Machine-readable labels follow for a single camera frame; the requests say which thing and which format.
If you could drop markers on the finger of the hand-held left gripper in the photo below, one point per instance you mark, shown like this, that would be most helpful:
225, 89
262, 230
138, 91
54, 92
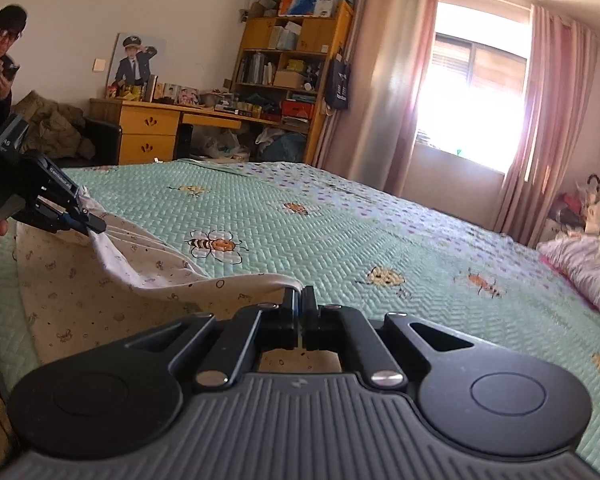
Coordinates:
94, 222

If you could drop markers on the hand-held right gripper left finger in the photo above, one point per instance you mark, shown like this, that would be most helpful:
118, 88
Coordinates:
289, 305

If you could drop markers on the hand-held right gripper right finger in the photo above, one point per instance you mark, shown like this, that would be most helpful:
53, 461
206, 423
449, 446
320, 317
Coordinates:
309, 305

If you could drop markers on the cream printed pants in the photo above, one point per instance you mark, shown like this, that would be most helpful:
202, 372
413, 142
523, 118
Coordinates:
130, 280

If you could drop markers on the olive green jacket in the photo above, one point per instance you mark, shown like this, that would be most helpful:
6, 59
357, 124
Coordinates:
47, 127

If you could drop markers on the green quilted bee bedspread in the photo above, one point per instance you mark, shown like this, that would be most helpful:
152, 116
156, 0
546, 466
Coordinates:
380, 240

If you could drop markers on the black phone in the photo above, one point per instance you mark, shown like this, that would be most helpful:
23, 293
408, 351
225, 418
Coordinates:
11, 72

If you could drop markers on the wooden desk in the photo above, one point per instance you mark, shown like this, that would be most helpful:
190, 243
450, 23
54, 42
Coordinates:
165, 125

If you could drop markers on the white plastic bag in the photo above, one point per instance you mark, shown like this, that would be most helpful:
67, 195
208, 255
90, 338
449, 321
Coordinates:
222, 145

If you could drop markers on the teal plastic bag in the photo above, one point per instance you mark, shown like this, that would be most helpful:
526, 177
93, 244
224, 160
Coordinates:
282, 147

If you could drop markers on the dark hanging bag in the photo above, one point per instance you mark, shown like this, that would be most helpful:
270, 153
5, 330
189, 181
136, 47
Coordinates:
339, 85

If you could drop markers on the wooden bookshelf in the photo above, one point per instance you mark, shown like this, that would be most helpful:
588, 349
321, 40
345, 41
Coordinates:
290, 70

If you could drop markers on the pink curtain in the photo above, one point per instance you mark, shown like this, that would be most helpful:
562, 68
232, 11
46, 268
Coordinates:
550, 120
380, 75

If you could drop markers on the window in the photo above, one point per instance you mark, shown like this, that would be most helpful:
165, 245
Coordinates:
470, 90

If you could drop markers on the floral pillow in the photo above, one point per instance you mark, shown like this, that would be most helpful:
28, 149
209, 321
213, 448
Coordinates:
587, 270

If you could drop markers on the pile of plastic bags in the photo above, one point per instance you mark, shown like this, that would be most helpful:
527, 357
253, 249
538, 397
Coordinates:
577, 210

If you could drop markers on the blue and white box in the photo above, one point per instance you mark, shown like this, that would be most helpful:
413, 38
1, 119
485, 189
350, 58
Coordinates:
307, 4

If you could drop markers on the white light switch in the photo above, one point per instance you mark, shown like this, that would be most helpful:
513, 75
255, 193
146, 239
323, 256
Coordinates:
99, 65

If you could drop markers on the wall poster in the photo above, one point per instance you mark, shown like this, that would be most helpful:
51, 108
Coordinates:
132, 67

